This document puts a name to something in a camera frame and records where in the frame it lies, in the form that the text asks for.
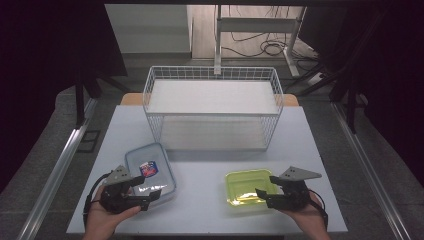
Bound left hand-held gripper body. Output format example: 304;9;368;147
99;164;136;215

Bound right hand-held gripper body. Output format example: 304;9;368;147
276;165;323;211

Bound clear container with bluish lid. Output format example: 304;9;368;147
124;142;177;205

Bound clear plastic container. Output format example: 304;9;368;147
226;196;278;209

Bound green plastic container lid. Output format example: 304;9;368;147
224;168;279;206

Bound person's right hand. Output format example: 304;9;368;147
281;191;325;235

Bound person's left hand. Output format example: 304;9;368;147
84;185;142;235

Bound black floor plate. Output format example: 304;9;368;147
77;129;102;154

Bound tan wooden board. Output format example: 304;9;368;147
119;92;300;108

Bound black stand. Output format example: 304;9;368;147
74;64;132;130

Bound white power strip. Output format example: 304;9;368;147
307;71;325;86

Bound black curtain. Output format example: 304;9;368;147
0;0;129;195
298;0;424;188

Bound white cabinet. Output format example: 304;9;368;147
104;3;193;55

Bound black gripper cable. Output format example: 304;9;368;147
307;189;330;232
82;172;112;229

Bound metal rail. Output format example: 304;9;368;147
330;101;412;240
15;97;99;240

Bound white wire rack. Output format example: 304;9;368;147
142;65;285;153

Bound black floor cables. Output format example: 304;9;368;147
220;5;322;59

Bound white metal desk frame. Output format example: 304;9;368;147
213;4;308;79

